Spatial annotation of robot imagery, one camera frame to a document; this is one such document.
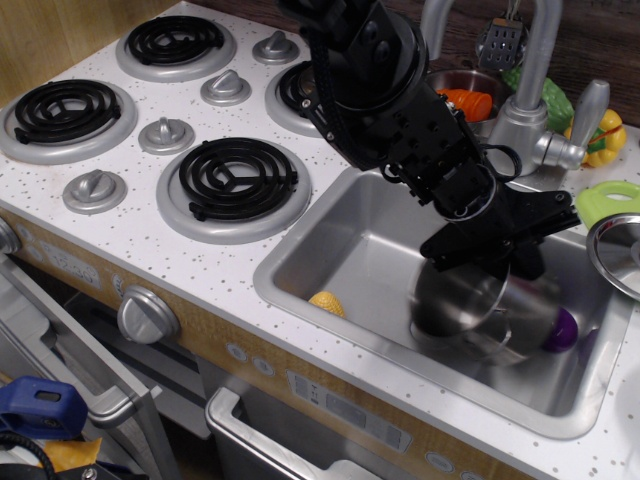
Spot yellow toy corn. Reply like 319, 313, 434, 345
309, 291, 345, 318

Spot silver oven dial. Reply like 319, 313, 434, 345
117, 285, 181, 345

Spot silver stove knob centre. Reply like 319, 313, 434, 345
138, 117, 195, 155

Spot grey sink basin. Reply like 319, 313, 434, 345
254, 170, 634, 439

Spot hanging steel spatula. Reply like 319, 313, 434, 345
476, 1, 528, 71

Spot black burner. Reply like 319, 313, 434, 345
178, 137, 300, 222
277, 61, 319, 118
126, 15, 225, 66
14, 80, 122, 144

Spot black rear left burner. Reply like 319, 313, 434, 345
126, 15, 225, 66

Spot blue clamp tool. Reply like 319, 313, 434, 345
1, 376, 88, 440

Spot black front burner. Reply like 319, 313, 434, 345
178, 137, 300, 222

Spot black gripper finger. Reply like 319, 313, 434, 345
512, 242, 545, 280

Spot small steel saucepan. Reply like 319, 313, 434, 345
427, 69, 510, 140

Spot green toy vegetable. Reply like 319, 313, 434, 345
500, 67, 575, 133

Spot silver stove knob rear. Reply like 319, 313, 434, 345
252, 30, 300, 65

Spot silver dishwasher door handle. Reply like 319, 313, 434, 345
205, 387, 378, 479

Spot silver stove knob middle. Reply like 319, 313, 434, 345
200, 69, 252, 107

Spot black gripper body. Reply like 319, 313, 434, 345
419, 172, 579, 272

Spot silver dial at left edge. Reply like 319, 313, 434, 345
0, 219, 22, 254

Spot yellow toy bell pepper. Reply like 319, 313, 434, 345
582, 109, 627, 168

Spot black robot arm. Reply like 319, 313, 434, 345
280, 1, 578, 280

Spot stainless steel pot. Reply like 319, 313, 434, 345
409, 263, 561, 366

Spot silver toy faucet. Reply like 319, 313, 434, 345
418, 0, 612, 212

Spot silver stove knob front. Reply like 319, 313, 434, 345
62, 169, 127, 215

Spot steel bowl at right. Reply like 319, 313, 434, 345
586, 213, 639, 302

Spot silver oven door handle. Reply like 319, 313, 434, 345
1, 255, 162, 431

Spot black rear right burner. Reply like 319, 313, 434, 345
277, 61, 319, 118

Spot purple toy eggplant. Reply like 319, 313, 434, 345
542, 308, 579, 353

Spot orange toy carrot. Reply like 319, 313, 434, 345
437, 89, 494, 122

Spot green toy cutting board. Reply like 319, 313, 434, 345
575, 180, 639, 229

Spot silver stove knob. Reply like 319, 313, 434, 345
62, 169, 127, 215
138, 117, 195, 155
200, 69, 252, 107
252, 30, 300, 65

